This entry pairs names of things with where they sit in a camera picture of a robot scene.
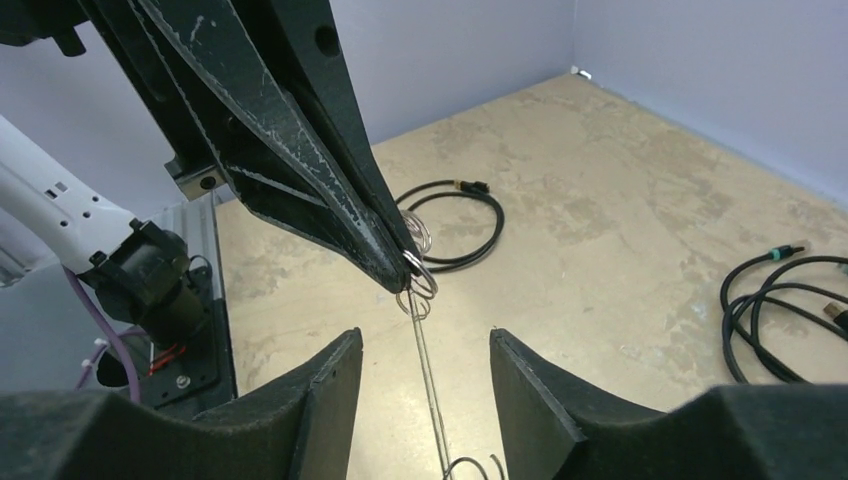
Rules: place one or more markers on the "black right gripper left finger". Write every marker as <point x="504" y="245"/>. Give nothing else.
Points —
<point x="298" y="426"/>

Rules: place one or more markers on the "silver split keyring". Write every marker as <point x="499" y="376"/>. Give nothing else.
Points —
<point x="422" y="282"/>

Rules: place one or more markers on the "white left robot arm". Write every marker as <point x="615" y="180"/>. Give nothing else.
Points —
<point x="70" y="217"/>

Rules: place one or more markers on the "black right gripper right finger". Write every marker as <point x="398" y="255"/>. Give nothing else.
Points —
<point x="555" y="425"/>

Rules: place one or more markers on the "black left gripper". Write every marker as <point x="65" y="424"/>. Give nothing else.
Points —
<point x="258" y="92"/>

